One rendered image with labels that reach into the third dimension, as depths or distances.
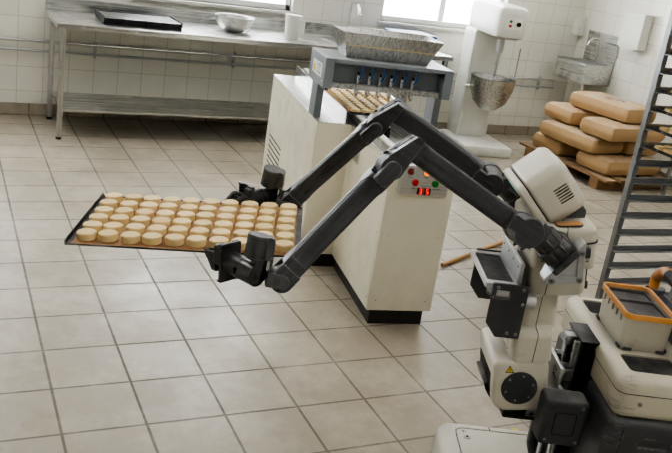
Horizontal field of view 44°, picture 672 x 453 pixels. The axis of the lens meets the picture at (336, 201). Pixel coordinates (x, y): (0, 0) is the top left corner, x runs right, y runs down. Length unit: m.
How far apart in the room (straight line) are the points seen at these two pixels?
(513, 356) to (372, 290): 1.72
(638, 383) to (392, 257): 1.89
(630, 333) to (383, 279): 1.80
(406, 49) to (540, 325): 2.39
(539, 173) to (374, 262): 1.86
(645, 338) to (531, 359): 0.32
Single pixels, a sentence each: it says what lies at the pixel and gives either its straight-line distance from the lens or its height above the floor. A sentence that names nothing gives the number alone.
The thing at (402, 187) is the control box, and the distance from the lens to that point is 3.88.
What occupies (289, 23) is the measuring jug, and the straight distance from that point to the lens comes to 7.13.
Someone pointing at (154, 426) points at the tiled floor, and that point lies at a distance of 3.25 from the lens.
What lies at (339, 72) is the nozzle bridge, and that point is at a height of 1.10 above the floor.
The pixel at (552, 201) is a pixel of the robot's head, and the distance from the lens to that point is 2.29.
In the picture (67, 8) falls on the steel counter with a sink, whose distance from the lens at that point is 7.17.
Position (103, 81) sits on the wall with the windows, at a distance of 7.38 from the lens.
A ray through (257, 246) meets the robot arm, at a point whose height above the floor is 1.07.
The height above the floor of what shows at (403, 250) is 0.41.
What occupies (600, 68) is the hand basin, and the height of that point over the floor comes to 0.88.
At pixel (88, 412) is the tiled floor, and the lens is 3.31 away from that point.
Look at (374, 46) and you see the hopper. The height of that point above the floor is 1.26.
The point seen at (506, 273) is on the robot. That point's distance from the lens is 2.41.
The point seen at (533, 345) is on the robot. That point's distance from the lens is 2.44.
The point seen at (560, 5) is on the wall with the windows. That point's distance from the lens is 9.23.
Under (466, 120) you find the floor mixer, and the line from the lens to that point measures 8.23.
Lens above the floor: 1.82
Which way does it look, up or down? 18 degrees down
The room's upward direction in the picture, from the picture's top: 9 degrees clockwise
